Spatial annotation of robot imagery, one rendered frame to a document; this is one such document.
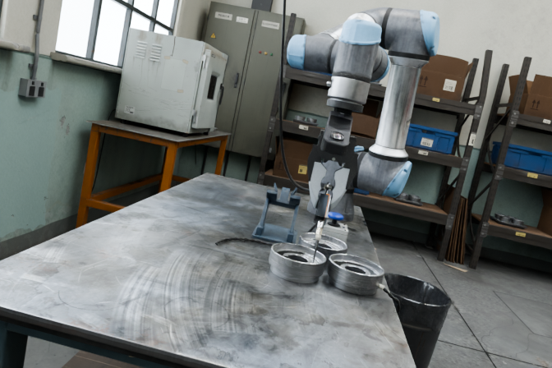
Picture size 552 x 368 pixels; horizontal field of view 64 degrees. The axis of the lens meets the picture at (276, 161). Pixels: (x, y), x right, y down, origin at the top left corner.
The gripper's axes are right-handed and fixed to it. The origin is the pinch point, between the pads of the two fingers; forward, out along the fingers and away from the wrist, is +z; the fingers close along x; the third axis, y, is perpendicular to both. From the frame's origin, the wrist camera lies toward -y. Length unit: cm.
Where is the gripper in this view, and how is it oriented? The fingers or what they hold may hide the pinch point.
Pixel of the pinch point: (323, 204)
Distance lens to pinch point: 87.3
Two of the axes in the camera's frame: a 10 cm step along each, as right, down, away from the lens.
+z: -2.0, 9.7, 1.2
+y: 1.0, -1.0, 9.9
